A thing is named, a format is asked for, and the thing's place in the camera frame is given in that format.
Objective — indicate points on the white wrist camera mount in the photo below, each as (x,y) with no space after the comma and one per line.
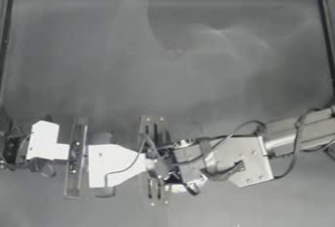
(113,165)
(46,143)

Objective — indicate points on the black table frame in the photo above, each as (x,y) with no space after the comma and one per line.
(5,25)

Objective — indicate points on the clear bag with pink zip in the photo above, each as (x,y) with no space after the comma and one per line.
(176,188)

